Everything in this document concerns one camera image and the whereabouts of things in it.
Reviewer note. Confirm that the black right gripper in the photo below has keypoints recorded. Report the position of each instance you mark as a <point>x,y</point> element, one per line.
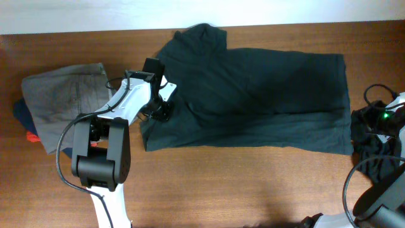
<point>368,113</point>

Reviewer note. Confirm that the dark green t-shirt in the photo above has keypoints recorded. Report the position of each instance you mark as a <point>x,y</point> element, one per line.
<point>250,97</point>

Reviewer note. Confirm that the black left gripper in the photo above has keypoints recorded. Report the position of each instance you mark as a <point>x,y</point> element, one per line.
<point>164,114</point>

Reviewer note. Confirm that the navy folded garment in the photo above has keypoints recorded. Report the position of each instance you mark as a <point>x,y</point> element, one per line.
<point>22,117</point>

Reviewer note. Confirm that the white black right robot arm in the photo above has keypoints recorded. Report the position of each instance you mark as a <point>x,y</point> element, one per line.
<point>382,205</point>

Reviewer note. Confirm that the grey folded trousers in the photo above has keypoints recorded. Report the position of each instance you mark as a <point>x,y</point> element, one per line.
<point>57,97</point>

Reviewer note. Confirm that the orange folded garment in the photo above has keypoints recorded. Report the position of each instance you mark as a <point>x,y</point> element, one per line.
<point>31,137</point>

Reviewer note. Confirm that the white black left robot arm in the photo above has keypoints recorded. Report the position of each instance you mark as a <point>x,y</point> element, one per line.
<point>101,156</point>

